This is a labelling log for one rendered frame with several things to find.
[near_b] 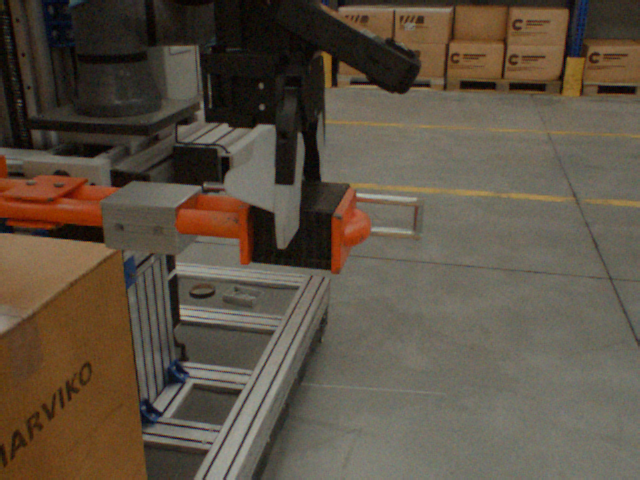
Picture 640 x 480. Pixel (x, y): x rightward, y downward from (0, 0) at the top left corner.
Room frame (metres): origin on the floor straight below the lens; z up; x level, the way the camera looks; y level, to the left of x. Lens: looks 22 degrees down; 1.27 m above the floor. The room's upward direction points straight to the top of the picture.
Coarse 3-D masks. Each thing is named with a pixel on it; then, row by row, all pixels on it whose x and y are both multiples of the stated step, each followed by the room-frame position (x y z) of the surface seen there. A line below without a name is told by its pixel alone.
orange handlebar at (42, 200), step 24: (0, 192) 0.60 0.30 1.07; (24, 192) 0.56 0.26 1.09; (48, 192) 0.56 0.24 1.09; (72, 192) 0.59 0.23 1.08; (96, 192) 0.58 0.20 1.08; (0, 216) 0.56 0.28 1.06; (24, 216) 0.55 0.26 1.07; (48, 216) 0.54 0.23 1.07; (72, 216) 0.54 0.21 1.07; (96, 216) 0.53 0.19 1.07; (192, 216) 0.52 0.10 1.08; (216, 216) 0.52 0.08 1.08; (360, 216) 0.51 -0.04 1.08; (360, 240) 0.50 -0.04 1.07
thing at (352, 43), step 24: (288, 0) 0.50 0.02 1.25; (312, 0) 0.53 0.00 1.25; (288, 24) 0.50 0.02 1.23; (312, 24) 0.50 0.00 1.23; (336, 24) 0.50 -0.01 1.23; (336, 48) 0.50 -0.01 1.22; (360, 48) 0.49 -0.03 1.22; (384, 48) 0.49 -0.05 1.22; (408, 48) 0.52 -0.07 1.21; (384, 72) 0.49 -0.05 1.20; (408, 72) 0.49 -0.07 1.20
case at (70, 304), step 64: (0, 256) 0.74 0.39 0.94; (64, 256) 0.74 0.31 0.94; (0, 320) 0.58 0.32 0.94; (64, 320) 0.65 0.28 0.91; (128, 320) 0.78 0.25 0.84; (0, 384) 0.54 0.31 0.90; (64, 384) 0.63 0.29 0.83; (128, 384) 0.76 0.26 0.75; (0, 448) 0.53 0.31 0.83; (64, 448) 0.61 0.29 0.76; (128, 448) 0.74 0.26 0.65
